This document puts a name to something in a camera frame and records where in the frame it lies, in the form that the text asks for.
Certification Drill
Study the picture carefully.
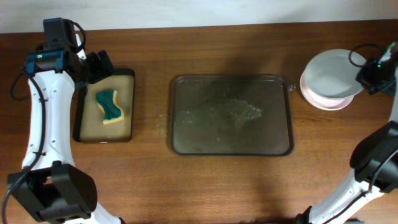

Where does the green yellow sponge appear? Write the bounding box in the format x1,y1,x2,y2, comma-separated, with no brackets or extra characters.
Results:
95,90,124,124

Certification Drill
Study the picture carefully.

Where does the dark brown serving tray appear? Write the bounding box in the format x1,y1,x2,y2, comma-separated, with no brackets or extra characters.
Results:
169,75,295,157

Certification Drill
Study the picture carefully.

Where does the black soapy water tray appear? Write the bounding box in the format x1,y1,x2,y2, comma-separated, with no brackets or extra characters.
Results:
73,68,135,143

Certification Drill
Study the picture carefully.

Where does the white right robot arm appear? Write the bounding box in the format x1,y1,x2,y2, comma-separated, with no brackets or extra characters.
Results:
293,96,397,224

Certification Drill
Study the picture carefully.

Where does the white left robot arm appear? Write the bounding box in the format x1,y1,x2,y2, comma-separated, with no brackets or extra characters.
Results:
4,34,123,223

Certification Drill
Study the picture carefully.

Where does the pink plate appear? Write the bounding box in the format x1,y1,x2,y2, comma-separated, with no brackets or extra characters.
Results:
300,73,354,111

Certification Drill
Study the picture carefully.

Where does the light grey plate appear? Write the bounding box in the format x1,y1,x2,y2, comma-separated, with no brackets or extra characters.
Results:
303,49,366,99

